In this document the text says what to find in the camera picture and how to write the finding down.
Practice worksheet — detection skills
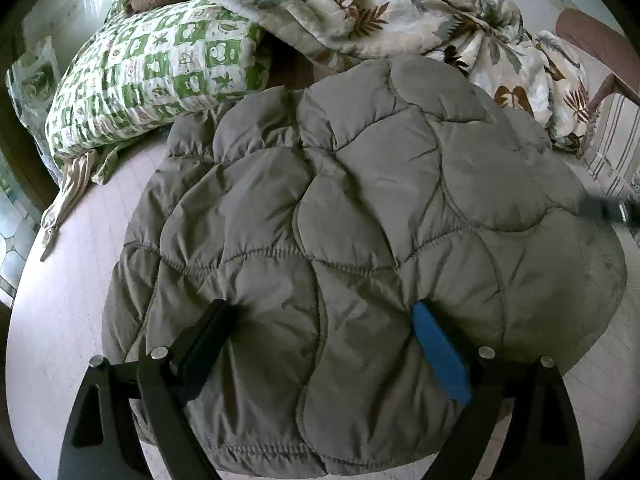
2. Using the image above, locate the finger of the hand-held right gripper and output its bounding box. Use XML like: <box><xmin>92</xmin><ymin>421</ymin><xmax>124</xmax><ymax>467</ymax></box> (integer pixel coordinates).
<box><xmin>579</xmin><ymin>194</ymin><xmax>635</xmax><ymax>225</ymax></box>

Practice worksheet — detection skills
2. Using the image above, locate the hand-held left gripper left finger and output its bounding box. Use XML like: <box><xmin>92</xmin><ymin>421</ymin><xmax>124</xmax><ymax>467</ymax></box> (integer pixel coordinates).
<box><xmin>57</xmin><ymin>298</ymin><xmax>239</xmax><ymax>480</ymax></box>

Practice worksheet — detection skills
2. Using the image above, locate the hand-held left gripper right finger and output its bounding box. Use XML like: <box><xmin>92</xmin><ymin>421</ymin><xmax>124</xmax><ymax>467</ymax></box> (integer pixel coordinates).
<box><xmin>411</xmin><ymin>298</ymin><xmax>586</xmax><ymax>480</ymax></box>

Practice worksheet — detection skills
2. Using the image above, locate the grey quilted jacket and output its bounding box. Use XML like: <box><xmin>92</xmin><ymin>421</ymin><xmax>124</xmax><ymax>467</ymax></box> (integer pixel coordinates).
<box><xmin>101</xmin><ymin>54</ymin><xmax>629</xmax><ymax>480</ymax></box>

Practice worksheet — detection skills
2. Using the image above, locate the striped seat cushion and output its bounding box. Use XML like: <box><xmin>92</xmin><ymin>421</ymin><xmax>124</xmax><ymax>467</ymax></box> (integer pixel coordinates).
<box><xmin>579</xmin><ymin>91</ymin><xmax>640</xmax><ymax>203</ymax></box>

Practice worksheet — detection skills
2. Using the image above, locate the brown wooden armchair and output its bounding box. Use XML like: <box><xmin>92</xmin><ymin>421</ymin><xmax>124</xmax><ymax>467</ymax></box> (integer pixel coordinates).
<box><xmin>555</xmin><ymin>8</ymin><xmax>640</xmax><ymax>133</ymax></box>

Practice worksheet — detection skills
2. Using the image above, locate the green patterned pillow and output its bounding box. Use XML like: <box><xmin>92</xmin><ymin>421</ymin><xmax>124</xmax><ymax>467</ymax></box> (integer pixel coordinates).
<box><xmin>45</xmin><ymin>0</ymin><xmax>274</xmax><ymax>186</ymax></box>

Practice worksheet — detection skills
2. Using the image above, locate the floral leaf print blanket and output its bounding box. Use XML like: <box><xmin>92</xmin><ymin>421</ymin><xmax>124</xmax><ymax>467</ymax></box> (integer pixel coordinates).
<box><xmin>39</xmin><ymin>0</ymin><xmax>592</xmax><ymax>262</ymax></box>

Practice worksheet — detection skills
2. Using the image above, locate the pale leaf print pillow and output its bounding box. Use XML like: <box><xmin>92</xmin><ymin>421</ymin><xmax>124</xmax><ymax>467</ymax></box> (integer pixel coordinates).
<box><xmin>5</xmin><ymin>35</ymin><xmax>65</xmax><ymax>183</ymax></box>

